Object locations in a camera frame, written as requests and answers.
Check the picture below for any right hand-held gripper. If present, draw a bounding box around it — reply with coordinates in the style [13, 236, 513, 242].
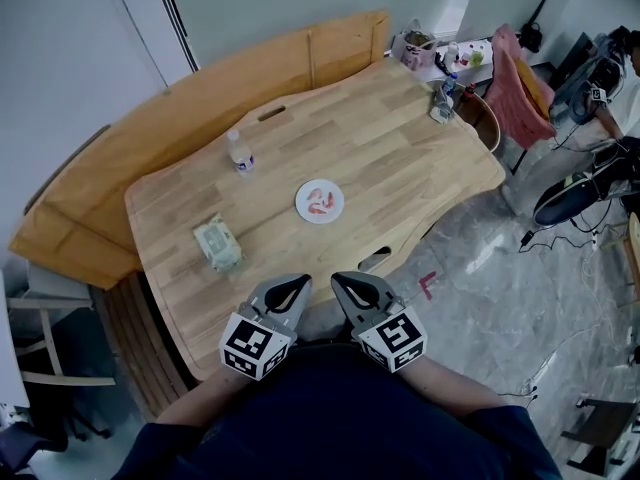
[330, 270, 429, 374]

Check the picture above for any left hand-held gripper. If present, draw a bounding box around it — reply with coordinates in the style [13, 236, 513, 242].
[219, 273, 314, 382]

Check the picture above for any white round plate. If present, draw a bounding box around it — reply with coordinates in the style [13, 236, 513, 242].
[294, 178, 346, 226]

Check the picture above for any person's right forearm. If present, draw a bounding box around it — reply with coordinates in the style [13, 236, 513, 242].
[394, 356, 507, 419]

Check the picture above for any person's left forearm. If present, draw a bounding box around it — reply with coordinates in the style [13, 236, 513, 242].
[154, 365, 261, 427]

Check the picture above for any pale green wet wipes pack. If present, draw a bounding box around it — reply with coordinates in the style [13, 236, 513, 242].
[192, 212, 247, 272]

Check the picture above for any person's dark blue shirt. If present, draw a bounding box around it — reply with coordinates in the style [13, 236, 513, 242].
[113, 341, 566, 480]

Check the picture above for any clear plastic water bottle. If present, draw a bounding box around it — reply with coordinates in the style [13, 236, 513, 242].
[225, 129, 257, 176]

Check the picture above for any grey white device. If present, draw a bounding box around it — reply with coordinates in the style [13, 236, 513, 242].
[429, 86, 457, 126]

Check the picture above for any wooden chair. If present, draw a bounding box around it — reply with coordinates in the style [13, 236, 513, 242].
[455, 92, 502, 153]

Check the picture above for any black oval seat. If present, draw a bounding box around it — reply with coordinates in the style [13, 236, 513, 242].
[531, 171, 609, 228]

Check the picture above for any light wooden stool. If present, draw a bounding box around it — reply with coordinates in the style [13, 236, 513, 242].
[6, 296, 117, 388]

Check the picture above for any white low shelf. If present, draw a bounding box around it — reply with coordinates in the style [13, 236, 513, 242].
[433, 37, 497, 89]

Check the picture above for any pink cloth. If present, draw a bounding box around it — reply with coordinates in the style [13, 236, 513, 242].
[483, 23, 558, 150]

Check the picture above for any pink tote bag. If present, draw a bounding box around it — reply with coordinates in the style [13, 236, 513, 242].
[391, 17, 440, 72]

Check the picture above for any black small stool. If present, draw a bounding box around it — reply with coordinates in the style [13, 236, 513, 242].
[558, 396, 639, 472]

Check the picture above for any black office chair base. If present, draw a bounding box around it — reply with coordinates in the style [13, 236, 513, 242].
[0, 381, 114, 474]

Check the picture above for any black handbag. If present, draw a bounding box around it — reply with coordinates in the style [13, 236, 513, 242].
[518, 21, 545, 53]

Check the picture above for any white cable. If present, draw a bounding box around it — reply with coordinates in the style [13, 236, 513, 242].
[519, 247, 640, 399]

